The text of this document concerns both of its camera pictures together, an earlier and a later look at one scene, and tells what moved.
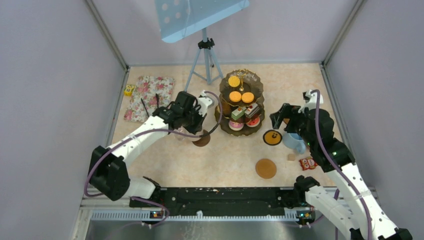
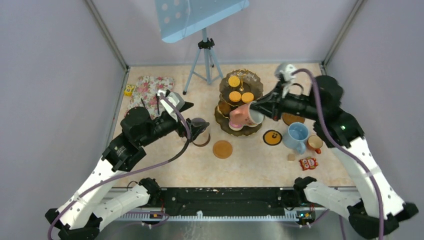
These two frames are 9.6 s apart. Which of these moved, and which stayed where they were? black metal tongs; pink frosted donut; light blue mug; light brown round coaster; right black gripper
Moved: right black gripper; light brown round coaster
Stayed: pink frosted donut; light blue mug; black metal tongs
